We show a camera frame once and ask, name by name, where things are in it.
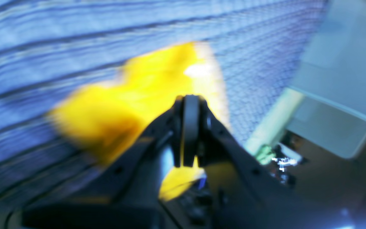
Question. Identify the yellow T-shirt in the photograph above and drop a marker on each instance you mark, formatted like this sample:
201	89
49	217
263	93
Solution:
106	118

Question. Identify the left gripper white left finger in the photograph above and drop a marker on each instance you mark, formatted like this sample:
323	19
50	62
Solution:
134	180

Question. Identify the blue fan-patterned tablecloth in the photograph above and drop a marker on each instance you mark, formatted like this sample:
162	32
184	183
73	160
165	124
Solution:
48	48

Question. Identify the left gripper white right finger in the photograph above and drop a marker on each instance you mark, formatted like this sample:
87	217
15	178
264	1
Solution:
246	196

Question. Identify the white plastic bin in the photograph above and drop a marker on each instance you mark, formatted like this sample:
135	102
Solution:
326	100

